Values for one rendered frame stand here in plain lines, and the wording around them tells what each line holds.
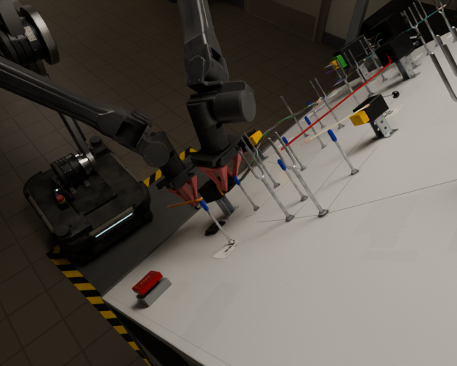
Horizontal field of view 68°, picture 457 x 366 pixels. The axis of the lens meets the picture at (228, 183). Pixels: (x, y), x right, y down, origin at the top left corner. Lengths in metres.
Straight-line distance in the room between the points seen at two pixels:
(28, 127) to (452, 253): 2.96
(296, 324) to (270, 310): 0.05
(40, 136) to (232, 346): 2.68
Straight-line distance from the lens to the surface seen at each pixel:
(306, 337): 0.35
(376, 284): 0.35
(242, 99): 0.59
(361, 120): 0.65
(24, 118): 3.19
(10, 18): 1.38
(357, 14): 1.46
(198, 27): 0.72
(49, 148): 2.81
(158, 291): 0.66
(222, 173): 0.67
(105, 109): 0.79
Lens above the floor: 1.70
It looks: 49 degrees down
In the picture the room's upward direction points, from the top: straight up
